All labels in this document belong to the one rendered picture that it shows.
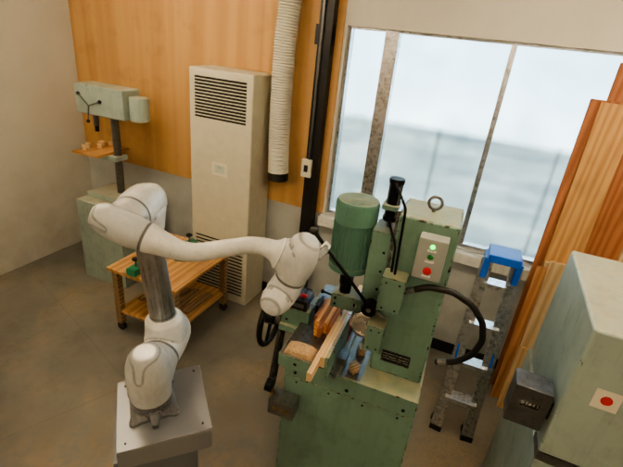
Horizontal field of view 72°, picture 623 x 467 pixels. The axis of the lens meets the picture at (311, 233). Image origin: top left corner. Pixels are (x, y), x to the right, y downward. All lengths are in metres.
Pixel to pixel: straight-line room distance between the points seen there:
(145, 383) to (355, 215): 0.98
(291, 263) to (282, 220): 2.15
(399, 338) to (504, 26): 1.84
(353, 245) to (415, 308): 0.34
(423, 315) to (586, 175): 1.42
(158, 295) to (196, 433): 0.53
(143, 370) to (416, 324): 1.04
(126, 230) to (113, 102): 2.22
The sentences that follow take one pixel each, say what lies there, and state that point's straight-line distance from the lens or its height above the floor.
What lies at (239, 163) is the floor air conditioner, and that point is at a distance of 3.13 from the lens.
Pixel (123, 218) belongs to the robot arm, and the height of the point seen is 1.51.
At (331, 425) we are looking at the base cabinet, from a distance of 2.09.
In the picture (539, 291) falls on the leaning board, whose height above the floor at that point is 0.84.
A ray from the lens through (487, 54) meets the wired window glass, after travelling 2.91.
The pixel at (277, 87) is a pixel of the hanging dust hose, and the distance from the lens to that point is 3.01.
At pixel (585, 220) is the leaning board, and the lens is 2.86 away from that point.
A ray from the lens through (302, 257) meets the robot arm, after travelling 1.28.
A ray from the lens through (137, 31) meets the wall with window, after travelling 3.93.
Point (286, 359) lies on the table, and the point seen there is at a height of 0.88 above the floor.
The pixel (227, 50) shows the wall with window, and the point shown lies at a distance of 3.41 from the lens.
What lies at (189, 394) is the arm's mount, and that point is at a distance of 1.92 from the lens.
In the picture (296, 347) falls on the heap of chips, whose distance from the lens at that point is 1.80.
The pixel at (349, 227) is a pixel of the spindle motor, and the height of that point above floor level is 1.41.
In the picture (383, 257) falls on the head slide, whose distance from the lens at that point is 1.70.
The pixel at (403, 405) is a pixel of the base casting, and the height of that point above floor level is 0.77.
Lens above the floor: 2.08
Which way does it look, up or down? 25 degrees down
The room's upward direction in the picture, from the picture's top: 6 degrees clockwise
